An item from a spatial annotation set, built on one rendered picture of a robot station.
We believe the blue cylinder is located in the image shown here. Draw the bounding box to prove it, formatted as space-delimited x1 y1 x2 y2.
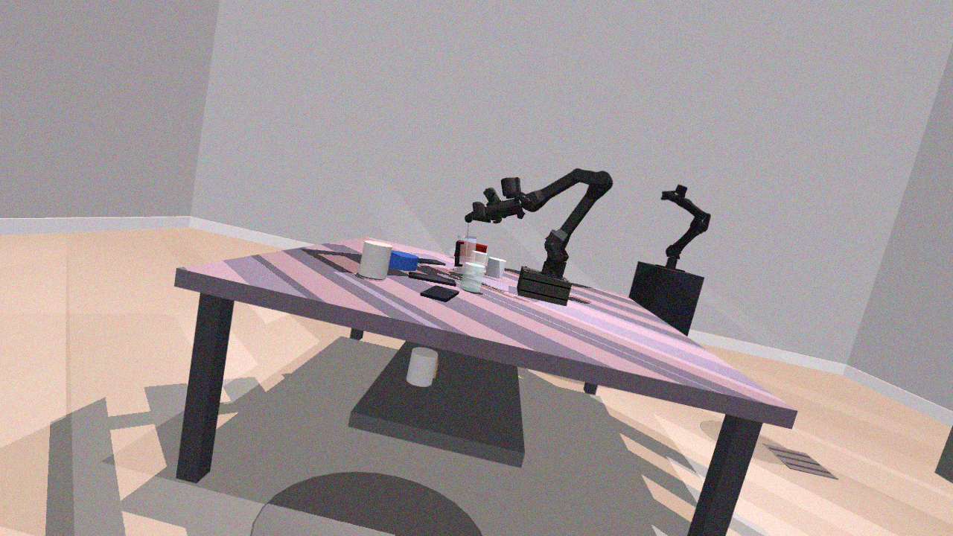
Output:
389 250 418 271

